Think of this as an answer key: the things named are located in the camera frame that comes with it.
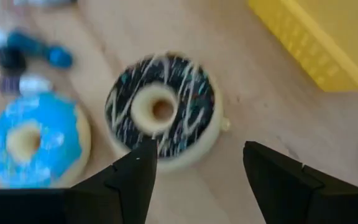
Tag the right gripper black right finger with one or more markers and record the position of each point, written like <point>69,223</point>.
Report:
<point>284,189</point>

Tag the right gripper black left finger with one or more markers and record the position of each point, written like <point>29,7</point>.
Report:
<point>129,186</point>

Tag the blue frosted toy donut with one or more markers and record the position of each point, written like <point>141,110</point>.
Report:
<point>54,124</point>

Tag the chocolate frosted toy donut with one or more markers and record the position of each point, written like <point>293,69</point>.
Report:
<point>191,93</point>

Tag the blue bottle with blue cap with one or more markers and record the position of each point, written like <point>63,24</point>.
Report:
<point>30,45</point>

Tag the purple bottle with white cap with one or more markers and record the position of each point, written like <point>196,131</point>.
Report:
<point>26,84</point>

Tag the yellow plastic basket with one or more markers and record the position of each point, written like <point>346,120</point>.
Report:
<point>322,37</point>

